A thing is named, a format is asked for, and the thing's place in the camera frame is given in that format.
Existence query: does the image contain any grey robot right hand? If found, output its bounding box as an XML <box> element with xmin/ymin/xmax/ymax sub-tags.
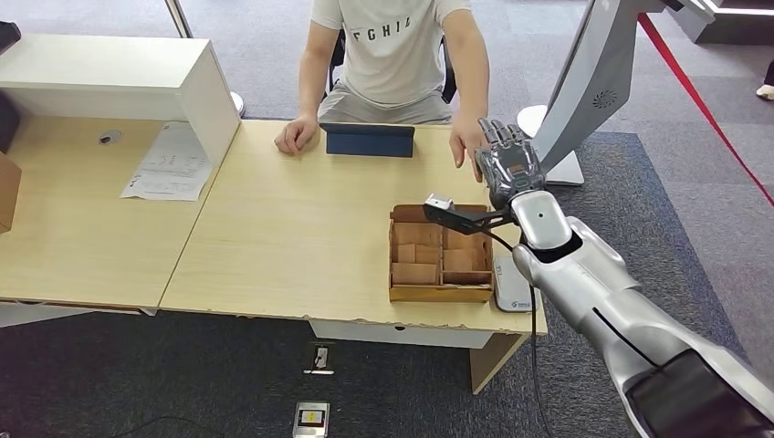
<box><xmin>474</xmin><ymin>118</ymin><xmax>549</xmax><ymax>212</ymax></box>

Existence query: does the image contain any person's left hand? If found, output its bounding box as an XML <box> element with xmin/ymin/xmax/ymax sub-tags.
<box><xmin>449</xmin><ymin>114</ymin><xmax>488</xmax><ymax>183</ymax></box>

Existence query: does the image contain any person's right hand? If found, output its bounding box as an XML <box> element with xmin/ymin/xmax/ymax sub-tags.
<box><xmin>275</xmin><ymin>116</ymin><xmax>320</xmax><ymax>157</ymax></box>

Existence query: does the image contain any person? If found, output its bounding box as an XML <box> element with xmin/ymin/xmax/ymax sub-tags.
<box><xmin>275</xmin><ymin>0</ymin><xmax>491</xmax><ymax>183</ymax></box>

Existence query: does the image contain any grey card reader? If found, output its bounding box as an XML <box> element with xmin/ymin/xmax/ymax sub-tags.
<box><xmin>492</xmin><ymin>255</ymin><xmax>539</xmax><ymax>314</ymax></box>

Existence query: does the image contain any white round floor base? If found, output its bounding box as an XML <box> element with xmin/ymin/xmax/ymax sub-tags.
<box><xmin>517</xmin><ymin>104</ymin><xmax>549</xmax><ymax>141</ymax></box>

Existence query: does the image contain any blue tablet case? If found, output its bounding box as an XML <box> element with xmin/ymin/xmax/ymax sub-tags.
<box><xmin>319</xmin><ymin>122</ymin><xmax>416</xmax><ymax>160</ymax></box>

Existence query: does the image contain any black office chair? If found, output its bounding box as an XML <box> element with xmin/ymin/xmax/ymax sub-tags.
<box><xmin>326</xmin><ymin>26</ymin><xmax>459</xmax><ymax>105</ymax></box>

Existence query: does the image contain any grey kiosk stand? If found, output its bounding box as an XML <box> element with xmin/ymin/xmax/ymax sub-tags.
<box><xmin>514</xmin><ymin>0</ymin><xmax>669</xmax><ymax>187</ymax></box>

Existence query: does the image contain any printed paper sheet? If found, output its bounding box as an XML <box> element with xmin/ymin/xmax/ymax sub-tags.
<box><xmin>120</xmin><ymin>120</ymin><xmax>214</xmax><ymax>203</ymax></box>

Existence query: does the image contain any wooden compartment organizer box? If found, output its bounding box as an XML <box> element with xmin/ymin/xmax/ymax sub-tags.
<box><xmin>387</xmin><ymin>203</ymin><xmax>496</xmax><ymax>304</ymax></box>

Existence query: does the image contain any white pole stand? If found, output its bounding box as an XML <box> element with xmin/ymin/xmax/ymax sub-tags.
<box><xmin>162</xmin><ymin>0</ymin><xmax>246</xmax><ymax>118</ymax></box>

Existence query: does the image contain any wooden desk leg panel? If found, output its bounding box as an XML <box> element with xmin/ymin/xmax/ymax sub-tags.
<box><xmin>469</xmin><ymin>333</ymin><xmax>528</xmax><ymax>395</ymax></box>

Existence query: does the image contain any white desk drawer unit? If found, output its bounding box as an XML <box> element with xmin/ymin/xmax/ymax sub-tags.
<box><xmin>308</xmin><ymin>320</ymin><xmax>494</xmax><ymax>350</ymax></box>

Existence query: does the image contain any white desk shelf riser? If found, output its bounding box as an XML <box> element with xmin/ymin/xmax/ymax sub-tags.
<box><xmin>0</xmin><ymin>33</ymin><xmax>242</xmax><ymax>167</ymax></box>

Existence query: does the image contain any floor power socket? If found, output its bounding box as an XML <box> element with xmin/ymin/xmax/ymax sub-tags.
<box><xmin>304</xmin><ymin>343</ymin><xmax>336</xmax><ymax>376</ymax></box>

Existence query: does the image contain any grey display platform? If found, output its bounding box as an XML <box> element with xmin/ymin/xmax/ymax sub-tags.
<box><xmin>664</xmin><ymin>0</ymin><xmax>774</xmax><ymax>45</ymax></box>

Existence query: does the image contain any dark speckled floor rug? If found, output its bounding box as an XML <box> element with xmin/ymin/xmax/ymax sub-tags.
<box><xmin>0</xmin><ymin>128</ymin><xmax>774</xmax><ymax>438</ymax></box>

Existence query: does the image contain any silver floor box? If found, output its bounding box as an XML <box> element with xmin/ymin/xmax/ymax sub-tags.
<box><xmin>292</xmin><ymin>401</ymin><xmax>331</xmax><ymax>438</ymax></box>

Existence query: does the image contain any brown cardboard box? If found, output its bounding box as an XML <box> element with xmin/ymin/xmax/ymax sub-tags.
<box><xmin>0</xmin><ymin>152</ymin><xmax>23</xmax><ymax>235</ymax></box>

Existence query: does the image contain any black device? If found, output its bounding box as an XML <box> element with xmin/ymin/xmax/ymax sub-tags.
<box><xmin>0</xmin><ymin>21</ymin><xmax>22</xmax><ymax>55</ymax></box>

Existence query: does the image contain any white desk underside panel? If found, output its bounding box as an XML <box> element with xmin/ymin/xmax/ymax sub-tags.
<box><xmin>0</xmin><ymin>300</ymin><xmax>157</xmax><ymax>329</ymax></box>

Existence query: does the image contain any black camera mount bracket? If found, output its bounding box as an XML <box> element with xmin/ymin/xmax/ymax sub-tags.
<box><xmin>422</xmin><ymin>203</ymin><xmax>515</xmax><ymax>237</ymax></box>

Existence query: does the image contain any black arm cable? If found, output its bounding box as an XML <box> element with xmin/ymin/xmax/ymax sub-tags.
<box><xmin>483</xmin><ymin>229</ymin><xmax>549</xmax><ymax>438</ymax></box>

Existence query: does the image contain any black floor cable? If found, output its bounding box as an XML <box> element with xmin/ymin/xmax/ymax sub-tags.
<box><xmin>114</xmin><ymin>413</ymin><xmax>225</xmax><ymax>438</ymax></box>

